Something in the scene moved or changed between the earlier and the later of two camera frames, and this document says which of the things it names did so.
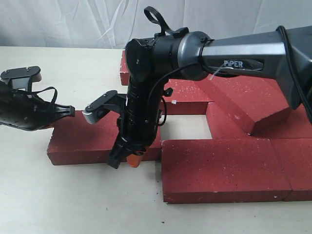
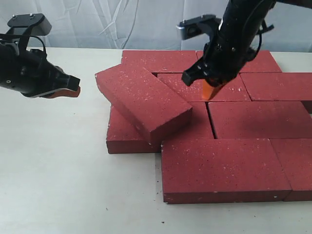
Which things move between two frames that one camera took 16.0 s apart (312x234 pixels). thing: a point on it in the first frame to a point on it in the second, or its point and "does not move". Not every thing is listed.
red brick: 124,72 to 160,61
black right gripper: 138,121 to 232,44
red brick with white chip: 188,97 to 235,90
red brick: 254,100 to 152,106
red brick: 75,141 to 123,138
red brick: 295,155 does not move
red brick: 222,170 does not move
